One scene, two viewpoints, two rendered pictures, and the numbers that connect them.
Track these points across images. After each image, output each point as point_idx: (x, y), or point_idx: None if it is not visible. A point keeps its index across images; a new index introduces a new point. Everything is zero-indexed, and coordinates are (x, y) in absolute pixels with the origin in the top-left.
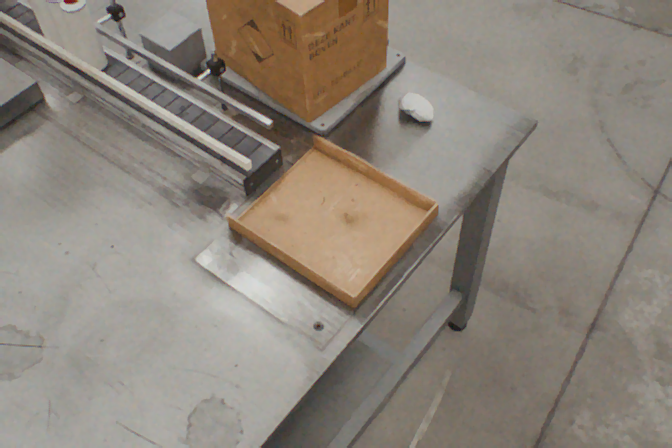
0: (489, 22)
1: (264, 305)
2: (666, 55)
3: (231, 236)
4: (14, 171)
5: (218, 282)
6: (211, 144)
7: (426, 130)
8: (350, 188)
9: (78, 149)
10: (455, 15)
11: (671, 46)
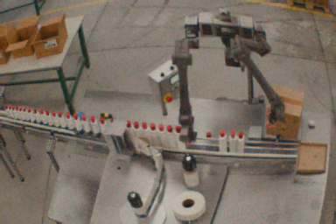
0: (271, 70)
1: (311, 181)
2: (316, 66)
3: (297, 173)
4: (239, 190)
5: (301, 183)
6: (287, 156)
7: (316, 128)
8: (311, 150)
9: (250, 177)
10: (260, 71)
11: (315, 63)
